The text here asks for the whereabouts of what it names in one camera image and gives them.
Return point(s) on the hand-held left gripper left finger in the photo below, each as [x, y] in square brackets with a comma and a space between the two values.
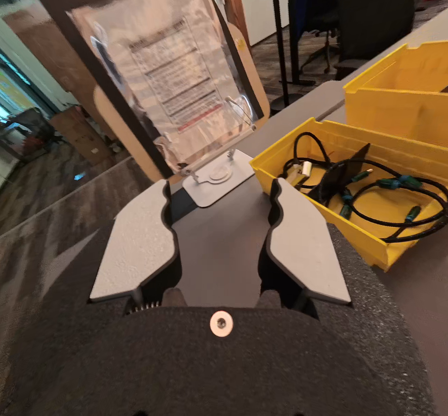
[140, 248]

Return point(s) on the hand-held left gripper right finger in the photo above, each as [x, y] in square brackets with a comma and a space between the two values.
[304, 248]

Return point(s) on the yellow plastic bin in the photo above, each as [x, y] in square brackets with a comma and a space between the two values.
[360, 241]
[385, 108]

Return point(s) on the silver adapter hub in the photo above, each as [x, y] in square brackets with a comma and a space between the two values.
[305, 170]

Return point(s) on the black bin divider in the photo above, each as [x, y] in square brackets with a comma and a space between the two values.
[350, 167]

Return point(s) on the white sign stand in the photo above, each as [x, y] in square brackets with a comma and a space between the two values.
[217, 185]

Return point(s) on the large cardboard box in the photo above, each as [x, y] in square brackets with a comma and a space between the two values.
[80, 136]

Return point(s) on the framed instruction sign board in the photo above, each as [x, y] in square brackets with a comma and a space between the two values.
[168, 72]

